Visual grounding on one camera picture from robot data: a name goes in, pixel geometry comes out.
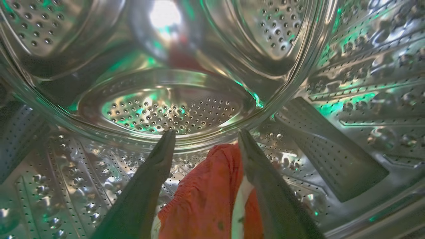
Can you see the grey drum lifter paddle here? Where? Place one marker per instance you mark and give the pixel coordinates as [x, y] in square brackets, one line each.
[16, 139]
[332, 156]

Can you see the stainless steel washing machine drum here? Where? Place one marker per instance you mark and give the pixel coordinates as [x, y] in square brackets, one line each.
[166, 109]

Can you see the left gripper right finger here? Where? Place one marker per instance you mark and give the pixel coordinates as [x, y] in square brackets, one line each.
[279, 209]

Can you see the red garment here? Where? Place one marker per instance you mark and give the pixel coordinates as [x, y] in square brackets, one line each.
[206, 199]

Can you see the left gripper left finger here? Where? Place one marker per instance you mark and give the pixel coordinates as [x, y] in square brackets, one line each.
[139, 199]

